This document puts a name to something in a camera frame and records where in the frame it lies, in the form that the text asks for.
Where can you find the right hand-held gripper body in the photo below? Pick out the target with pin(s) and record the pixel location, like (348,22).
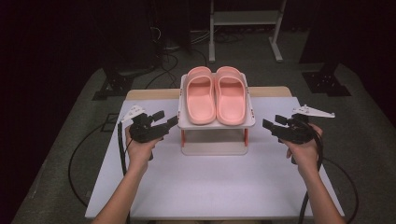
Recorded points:
(295,132)

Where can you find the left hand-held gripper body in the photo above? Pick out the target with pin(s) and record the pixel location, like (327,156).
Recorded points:
(144,132)

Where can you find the pink rubber slipper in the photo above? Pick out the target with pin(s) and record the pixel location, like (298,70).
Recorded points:
(231,98)
(200,98)

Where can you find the white two-tier shoe rack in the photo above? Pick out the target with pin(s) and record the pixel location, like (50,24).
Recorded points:
(214,140)

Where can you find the person's left hand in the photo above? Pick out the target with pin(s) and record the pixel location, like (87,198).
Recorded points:
(140,154)

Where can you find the person's right hand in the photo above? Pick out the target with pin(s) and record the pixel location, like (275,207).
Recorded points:
(305,158)

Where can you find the black stand base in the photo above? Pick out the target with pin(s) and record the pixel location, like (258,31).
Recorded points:
(113,87)
(325,83)

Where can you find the white table cover sheet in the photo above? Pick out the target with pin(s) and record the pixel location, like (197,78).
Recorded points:
(214,186)

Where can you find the white metal stand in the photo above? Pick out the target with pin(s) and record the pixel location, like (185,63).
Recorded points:
(244,18)

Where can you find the black floor outlet frame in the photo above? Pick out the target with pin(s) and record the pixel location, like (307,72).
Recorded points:
(103,124)

